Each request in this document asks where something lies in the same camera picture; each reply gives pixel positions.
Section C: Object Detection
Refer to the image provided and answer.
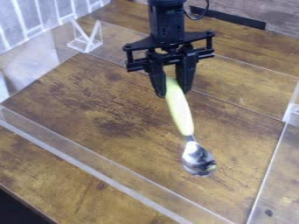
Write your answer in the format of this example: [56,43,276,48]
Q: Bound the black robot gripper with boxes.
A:
[122,3,214,98]

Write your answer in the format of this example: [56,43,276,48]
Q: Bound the green handled metal spoon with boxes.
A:
[164,77,216,177]

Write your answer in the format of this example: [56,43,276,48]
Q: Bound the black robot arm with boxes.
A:
[122,0,214,98]

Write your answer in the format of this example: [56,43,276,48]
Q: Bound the black strip on table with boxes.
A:
[190,6,266,30]

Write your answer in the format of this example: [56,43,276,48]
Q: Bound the clear acrylic triangle bracket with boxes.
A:
[66,20,102,53]

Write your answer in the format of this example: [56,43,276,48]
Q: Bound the black cable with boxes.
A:
[181,0,210,21]

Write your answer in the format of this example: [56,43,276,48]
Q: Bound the clear acrylic left wall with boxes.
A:
[0,23,78,102]

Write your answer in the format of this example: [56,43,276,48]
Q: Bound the clear acrylic wall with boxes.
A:
[0,105,233,224]
[0,23,78,102]
[246,82,299,224]

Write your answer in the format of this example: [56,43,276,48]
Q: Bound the clear acrylic front wall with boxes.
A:
[0,105,233,224]

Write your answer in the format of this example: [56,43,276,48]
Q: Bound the clear acrylic right wall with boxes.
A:
[246,82,299,224]

